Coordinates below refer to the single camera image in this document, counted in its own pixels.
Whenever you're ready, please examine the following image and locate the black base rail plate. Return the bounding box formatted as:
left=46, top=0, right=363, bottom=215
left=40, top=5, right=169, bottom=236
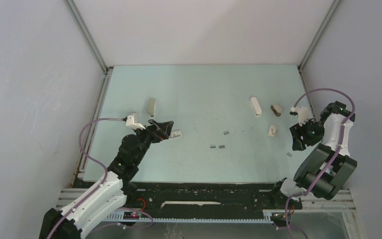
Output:
left=126, top=182, right=302, bottom=219

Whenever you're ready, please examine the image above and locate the aluminium frame rail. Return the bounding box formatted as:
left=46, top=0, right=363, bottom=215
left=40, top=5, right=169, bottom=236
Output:
left=63, top=0, right=109, bottom=74

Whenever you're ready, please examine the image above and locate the white stapler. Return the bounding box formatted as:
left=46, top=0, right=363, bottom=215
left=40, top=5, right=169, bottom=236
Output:
left=250, top=97, right=262, bottom=117

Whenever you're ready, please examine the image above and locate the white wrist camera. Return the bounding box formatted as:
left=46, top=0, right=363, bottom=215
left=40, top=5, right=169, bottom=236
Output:
left=289, top=106, right=313, bottom=126
left=125, top=112, right=146, bottom=130

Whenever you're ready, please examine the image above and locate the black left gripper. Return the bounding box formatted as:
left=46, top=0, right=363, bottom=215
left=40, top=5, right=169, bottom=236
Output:
left=132, top=119, right=173, bottom=164

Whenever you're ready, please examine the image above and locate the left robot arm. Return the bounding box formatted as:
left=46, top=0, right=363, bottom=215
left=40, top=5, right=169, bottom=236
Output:
left=39, top=116, right=174, bottom=239

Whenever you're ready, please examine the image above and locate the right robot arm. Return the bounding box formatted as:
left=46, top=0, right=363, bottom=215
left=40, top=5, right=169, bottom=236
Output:
left=269, top=101, right=357, bottom=208

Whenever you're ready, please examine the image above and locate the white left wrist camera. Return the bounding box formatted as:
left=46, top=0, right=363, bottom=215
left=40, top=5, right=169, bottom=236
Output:
left=125, top=112, right=146, bottom=130

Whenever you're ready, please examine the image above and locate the grey cable duct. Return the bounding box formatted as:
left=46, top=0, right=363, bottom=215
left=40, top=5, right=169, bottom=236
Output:
left=103, top=211, right=273, bottom=224

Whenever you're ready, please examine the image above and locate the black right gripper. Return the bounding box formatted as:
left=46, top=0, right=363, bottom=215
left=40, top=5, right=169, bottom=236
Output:
left=289, top=117, right=325, bottom=151

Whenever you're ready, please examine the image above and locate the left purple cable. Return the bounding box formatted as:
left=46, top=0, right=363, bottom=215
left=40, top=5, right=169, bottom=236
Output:
left=46, top=118, right=154, bottom=239

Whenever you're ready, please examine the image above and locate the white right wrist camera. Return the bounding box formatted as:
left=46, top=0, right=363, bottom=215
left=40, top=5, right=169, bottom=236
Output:
left=289, top=106, right=313, bottom=126

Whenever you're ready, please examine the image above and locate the open staple box tray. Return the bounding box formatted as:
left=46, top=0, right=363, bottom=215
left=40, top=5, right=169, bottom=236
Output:
left=170, top=130, right=183, bottom=139

